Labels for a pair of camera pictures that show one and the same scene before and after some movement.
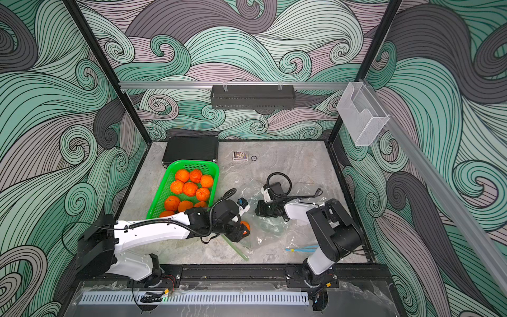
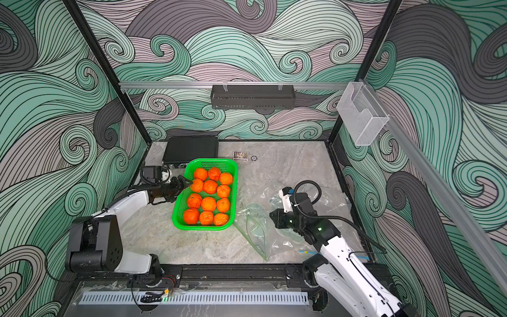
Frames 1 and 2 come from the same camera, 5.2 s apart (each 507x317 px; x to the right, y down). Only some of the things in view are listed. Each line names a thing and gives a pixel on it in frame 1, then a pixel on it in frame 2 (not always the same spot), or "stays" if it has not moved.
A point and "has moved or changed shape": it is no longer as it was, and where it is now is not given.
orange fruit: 177,187 has moved or changed shape
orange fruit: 206,181 → 226,178
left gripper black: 236,235 → 177,187
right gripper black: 261,211 → 279,220
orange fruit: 184,205 → 208,204
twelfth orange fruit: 247,224 has moved or changed shape
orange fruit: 202,193 → 223,191
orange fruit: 171,203 → 194,201
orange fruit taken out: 182,175 has moved or changed shape
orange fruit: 189,189 → 210,186
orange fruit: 166,213 has moved or changed shape
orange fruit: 202,204 has moved or changed shape
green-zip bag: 276,232 has moved or changed shape
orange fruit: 195,176 → 214,174
